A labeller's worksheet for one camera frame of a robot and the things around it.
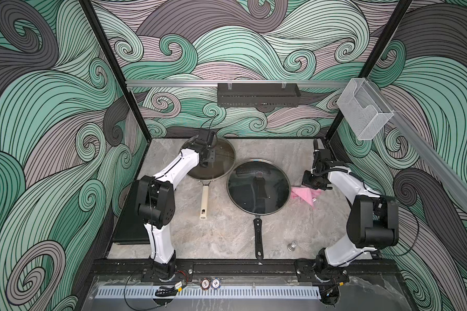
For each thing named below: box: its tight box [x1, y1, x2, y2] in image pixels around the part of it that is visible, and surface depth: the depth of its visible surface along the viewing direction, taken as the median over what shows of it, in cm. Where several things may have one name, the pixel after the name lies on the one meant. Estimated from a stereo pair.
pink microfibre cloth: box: [290, 186, 323, 207], surface depth 89 cm
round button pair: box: [199, 276, 222, 291], surface depth 72 cm
